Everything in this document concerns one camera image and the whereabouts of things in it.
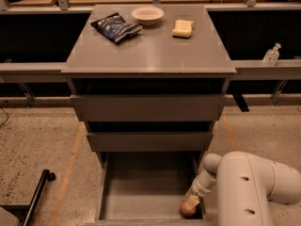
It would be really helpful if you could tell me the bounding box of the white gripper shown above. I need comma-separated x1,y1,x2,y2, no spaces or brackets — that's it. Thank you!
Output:
183,169,216,212

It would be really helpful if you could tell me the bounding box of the white bowl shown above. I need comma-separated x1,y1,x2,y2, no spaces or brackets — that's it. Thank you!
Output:
132,6,165,25

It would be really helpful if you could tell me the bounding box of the blue chip bag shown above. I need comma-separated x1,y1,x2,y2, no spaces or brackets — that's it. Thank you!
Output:
90,12,142,43

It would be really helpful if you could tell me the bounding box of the yellow sponge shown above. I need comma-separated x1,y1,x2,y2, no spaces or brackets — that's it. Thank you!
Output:
172,20,195,39

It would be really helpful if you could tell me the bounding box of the grey drawer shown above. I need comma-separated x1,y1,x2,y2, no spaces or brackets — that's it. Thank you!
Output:
71,94,227,121
85,152,215,226
87,132,213,152

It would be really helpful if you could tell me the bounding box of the grey top drawer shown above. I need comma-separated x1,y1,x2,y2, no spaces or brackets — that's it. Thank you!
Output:
71,94,227,121

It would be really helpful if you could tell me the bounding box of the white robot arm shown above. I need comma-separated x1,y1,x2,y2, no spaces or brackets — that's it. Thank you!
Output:
180,151,301,226

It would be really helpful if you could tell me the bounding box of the black cable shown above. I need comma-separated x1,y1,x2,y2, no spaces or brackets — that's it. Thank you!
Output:
0,106,9,129

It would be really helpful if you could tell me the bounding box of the grey drawer cabinet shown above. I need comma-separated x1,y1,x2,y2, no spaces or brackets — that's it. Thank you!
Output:
60,4,237,168

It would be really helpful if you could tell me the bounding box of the clear sanitizer bottle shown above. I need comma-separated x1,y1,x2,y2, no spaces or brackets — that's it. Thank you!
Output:
262,43,281,66

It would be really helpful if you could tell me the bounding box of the black metal stand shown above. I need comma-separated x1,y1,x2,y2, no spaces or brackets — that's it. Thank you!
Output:
0,169,55,226

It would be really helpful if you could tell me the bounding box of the grey middle drawer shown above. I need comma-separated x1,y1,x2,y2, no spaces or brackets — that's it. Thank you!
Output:
87,132,213,152

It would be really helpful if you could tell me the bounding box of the red apple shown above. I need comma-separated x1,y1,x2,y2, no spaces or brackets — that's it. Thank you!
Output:
180,201,197,218

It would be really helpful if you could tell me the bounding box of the grey bottom drawer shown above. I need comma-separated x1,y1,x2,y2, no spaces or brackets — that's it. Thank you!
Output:
85,152,215,226

